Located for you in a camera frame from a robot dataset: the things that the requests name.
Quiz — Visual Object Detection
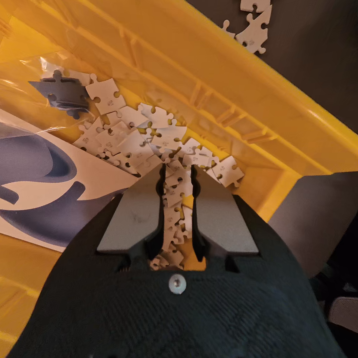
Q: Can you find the clear plastic bag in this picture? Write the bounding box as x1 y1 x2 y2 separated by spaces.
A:
0 53 95 135

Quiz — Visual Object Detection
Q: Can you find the pile of puzzle pieces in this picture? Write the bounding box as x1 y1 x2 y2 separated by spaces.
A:
73 71 245 272

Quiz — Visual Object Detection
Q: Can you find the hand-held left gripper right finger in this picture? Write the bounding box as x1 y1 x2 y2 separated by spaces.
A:
191 165 259 262

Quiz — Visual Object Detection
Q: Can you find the yellow plastic bin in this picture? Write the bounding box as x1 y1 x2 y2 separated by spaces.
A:
0 0 358 350

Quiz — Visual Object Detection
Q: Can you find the white card with blue shapes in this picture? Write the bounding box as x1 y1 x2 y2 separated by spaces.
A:
0 109 143 252

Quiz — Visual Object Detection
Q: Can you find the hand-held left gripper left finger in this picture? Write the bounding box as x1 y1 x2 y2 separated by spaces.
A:
96 163 166 259

